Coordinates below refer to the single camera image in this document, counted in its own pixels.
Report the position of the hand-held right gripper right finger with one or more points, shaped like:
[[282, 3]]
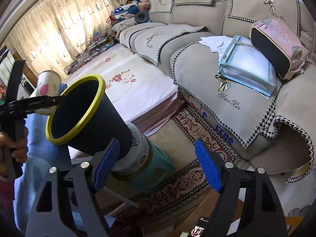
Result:
[[207, 165]]

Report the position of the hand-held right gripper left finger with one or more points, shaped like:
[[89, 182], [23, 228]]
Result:
[[106, 164]]

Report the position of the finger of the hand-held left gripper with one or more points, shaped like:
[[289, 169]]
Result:
[[37, 101]]

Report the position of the white paper cup pink dots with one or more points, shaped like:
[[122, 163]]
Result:
[[47, 81]]

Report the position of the dark trash bin yellow rim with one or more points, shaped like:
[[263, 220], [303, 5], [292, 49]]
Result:
[[98, 123]]

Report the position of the person's left forearm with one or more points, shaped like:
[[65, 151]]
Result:
[[6, 190]]

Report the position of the person's left hand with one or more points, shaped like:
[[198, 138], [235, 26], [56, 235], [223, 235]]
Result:
[[17, 148]]

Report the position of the red patterned rug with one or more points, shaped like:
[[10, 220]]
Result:
[[192, 133]]

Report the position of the teal plastic stool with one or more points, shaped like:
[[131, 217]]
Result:
[[158, 167]]

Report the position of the row of books and toys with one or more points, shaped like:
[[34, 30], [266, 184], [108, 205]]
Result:
[[91, 51]]

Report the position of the beige patterned curtain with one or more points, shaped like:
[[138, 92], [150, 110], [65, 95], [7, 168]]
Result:
[[61, 29]]

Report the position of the beige sectional sofa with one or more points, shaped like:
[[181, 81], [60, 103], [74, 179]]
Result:
[[197, 79]]

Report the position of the blue star print bag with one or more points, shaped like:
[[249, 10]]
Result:
[[121, 12]]

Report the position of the white papers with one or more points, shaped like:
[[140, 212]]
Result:
[[214, 42]]

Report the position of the black hat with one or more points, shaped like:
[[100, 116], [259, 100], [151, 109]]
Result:
[[141, 17]]

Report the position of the pink plush toy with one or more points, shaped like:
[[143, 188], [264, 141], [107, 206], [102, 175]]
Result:
[[144, 3]]

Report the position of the pink backpack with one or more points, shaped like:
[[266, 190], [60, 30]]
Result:
[[284, 37]]

